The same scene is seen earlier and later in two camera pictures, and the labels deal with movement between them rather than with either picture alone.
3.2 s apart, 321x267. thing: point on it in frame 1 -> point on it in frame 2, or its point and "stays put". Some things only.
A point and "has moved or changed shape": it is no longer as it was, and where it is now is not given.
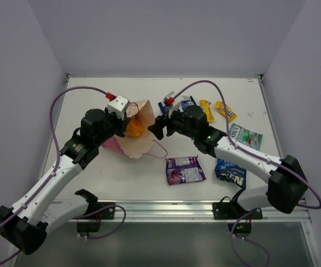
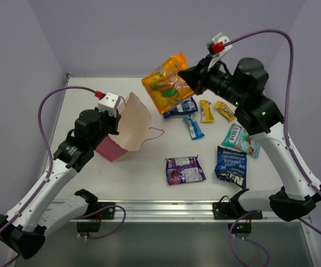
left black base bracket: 94,206 stays put
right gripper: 161,121 -> 197,77
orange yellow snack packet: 134,128 -> 165,86
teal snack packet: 251,139 stays put
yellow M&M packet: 231,115 stays put
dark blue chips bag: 230,171 stays put
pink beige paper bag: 135,146 has moved or changed shape
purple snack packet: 183,170 stays put
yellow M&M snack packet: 206,103 stays put
